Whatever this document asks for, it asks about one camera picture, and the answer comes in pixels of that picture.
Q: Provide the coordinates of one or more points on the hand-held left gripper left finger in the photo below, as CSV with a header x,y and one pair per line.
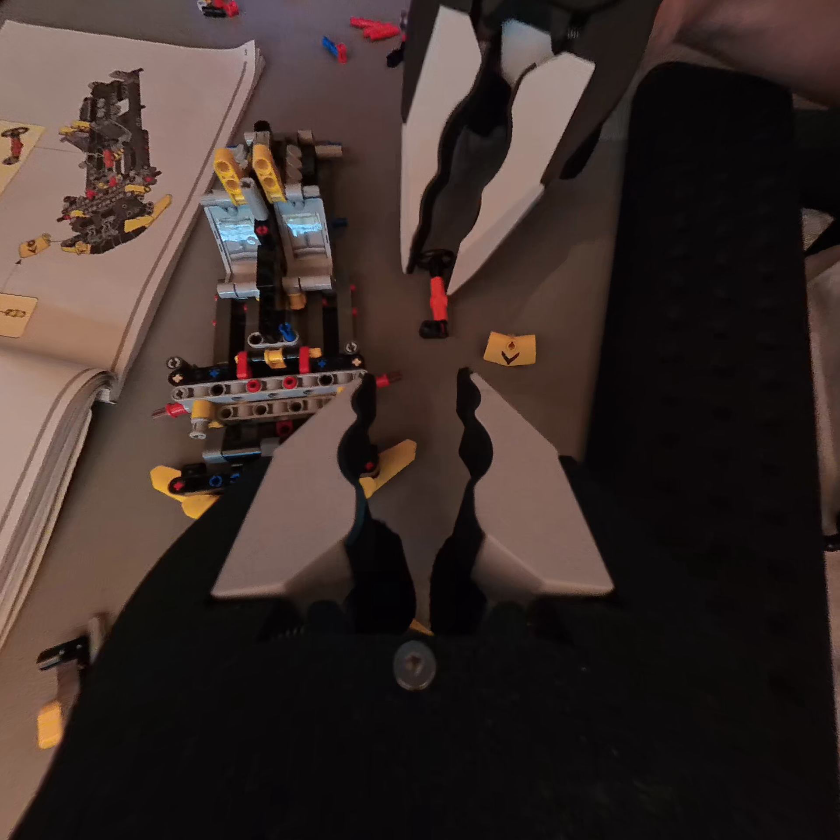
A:
x,y
289,525

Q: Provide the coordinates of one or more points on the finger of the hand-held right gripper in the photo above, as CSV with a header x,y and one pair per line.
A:
x,y
433,98
531,144

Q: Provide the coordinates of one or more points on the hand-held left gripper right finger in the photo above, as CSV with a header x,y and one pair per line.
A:
x,y
538,525

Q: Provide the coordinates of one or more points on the yellow black lego subassembly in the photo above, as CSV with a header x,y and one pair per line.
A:
x,y
394,459
190,485

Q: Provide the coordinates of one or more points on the black steering wheel lego piece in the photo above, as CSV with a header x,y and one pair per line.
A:
x,y
438,298

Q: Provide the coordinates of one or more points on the person's right forearm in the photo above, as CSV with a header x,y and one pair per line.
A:
x,y
754,39

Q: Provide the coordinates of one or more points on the pile of red blue lego pins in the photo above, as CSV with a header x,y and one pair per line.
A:
x,y
367,26

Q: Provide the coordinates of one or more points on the yellow emblem lego tile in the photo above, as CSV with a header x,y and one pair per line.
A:
x,y
508,348

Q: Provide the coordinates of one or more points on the lego car chassis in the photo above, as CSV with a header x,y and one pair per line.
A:
x,y
262,262

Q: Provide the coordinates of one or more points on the lego instruction booklet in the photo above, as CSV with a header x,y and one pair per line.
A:
x,y
98,262

